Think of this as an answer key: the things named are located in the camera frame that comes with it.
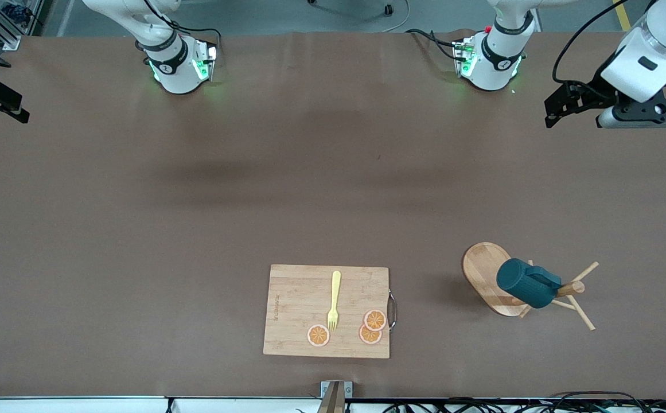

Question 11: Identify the black left arm base cable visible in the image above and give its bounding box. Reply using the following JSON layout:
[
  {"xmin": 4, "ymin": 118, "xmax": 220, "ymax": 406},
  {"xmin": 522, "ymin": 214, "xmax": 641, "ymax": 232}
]
[{"xmin": 404, "ymin": 28, "xmax": 466, "ymax": 61}]

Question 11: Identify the chair base with caster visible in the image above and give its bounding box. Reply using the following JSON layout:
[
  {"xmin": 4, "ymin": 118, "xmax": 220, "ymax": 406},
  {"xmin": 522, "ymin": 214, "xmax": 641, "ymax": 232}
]
[{"xmin": 309, "ymin": 0, "xmax": 395, "ymax": 16}]

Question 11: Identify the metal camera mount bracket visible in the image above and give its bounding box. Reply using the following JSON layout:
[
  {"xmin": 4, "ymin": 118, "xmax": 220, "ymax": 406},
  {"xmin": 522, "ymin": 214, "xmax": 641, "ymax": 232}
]
[{"xmin": 320, "ymin": 380, "xmax": 353, "ymax": 413}]

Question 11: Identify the wooden mug tree rack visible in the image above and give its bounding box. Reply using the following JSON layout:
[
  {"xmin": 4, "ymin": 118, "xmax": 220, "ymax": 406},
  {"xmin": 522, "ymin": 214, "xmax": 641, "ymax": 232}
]
[{"xmin": 462, "ymin": 241, "xmax": 600, "ymax": 332}]

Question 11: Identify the dark teal cup yellow inside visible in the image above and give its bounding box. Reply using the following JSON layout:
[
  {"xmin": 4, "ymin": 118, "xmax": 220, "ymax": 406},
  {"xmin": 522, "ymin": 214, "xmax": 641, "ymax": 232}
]
[{"xmin": 496, "ymin": 258, "xmax": 563, "ymax": 309}]

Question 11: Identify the looped black cable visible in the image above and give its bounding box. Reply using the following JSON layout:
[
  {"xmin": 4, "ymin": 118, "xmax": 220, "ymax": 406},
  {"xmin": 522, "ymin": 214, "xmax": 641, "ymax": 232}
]
[{"xmin": 551, "ymin": 391, "xmax": 649, "ymax": 413}]

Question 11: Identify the bamboo cutting board metal handle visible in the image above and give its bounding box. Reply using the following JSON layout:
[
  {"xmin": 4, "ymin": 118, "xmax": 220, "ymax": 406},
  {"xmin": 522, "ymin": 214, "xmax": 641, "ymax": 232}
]
[{"xmin": 263, "ymin": 264, "xmax": 398, "ymax": 360}]

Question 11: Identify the black arm base cable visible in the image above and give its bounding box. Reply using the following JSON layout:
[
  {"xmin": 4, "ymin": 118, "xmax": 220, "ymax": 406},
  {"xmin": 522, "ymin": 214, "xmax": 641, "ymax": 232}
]
[
  {"xmin": 404, "ymin": 28, "xmax": 466, "ymax": 61},
  {"xmin": 143, "ymin": 0, "xmax": 223, "ymax": 58}
]

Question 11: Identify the black right arm base cable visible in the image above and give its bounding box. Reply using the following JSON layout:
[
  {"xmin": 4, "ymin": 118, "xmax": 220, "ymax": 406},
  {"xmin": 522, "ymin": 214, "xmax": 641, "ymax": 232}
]
[{"xmin": 143, "ymin": 0, "xmax": 223, "ymax": 58}]

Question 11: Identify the yellow plastic fork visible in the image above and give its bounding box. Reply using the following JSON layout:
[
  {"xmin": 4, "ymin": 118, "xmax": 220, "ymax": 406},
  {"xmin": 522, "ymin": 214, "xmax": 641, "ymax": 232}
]
[{"xmin": 326, "ymin": 270, "xmax": 342, "ymax": 332}]

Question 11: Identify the tangled black cable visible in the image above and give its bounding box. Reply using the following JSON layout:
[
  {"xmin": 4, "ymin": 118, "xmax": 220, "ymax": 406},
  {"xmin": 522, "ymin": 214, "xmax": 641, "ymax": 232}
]
[{"xmin": 384, "ymin": 397, "xmax": 551, "ymax": 413}]

